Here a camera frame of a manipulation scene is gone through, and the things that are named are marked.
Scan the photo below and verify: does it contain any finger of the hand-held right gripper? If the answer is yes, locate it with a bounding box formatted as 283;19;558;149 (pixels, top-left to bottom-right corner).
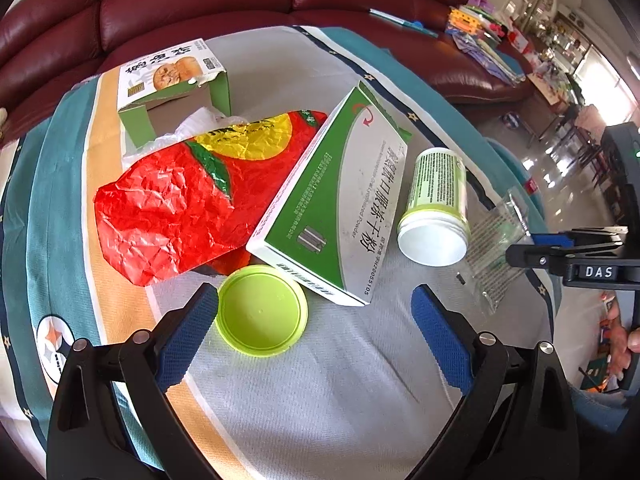
529;227;628;250
505;242;573;276

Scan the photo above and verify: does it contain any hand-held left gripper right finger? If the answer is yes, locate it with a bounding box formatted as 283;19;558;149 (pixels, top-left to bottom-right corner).
411;284;581;480

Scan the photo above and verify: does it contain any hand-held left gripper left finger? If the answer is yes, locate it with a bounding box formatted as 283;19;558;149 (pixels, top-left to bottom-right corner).
46;282;219;480

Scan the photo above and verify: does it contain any clear plastic bag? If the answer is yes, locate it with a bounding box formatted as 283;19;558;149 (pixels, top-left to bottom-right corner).
457;187;532;316

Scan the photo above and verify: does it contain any teal trash bin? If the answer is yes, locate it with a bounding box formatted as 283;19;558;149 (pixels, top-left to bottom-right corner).
486;137;547;213

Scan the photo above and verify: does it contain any lime green plastic lid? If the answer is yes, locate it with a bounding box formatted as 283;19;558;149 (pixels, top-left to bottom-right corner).
216;265;309;357

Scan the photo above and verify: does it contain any white green pill bottle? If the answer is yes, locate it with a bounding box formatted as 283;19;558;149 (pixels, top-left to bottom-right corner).
397;147;472;267

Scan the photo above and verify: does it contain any red foil snack bag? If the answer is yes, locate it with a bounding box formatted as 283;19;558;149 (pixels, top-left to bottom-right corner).
94;109;328;287

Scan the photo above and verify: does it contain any green white medicine box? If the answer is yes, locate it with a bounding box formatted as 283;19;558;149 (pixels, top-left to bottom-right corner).
246;81;413;307

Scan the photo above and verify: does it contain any white green pastry box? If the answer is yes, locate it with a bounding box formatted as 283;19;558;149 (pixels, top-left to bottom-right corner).
119;39;232;148

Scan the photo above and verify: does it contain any person's right hand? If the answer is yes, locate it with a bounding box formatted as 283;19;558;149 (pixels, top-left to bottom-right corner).
597;305;640;382

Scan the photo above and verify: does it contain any person's blue jeans leg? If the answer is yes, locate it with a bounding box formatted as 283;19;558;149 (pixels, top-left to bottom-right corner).
570;384;637;432

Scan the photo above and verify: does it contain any wooden side table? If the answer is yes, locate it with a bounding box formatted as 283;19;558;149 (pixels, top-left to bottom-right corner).
525;71;573;136

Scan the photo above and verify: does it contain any pile of colourful toys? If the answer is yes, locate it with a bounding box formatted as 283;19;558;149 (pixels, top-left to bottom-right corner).
446;0;529;86

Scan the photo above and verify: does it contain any glass display cabinet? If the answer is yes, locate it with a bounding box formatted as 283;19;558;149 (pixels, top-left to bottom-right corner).
485;0;601;61

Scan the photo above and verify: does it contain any blue book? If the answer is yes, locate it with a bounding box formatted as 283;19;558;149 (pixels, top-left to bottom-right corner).
369;7;439;37

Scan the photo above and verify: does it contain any dark red leather sofa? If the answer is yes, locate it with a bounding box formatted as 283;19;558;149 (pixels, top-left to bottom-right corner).
0;0;533;143

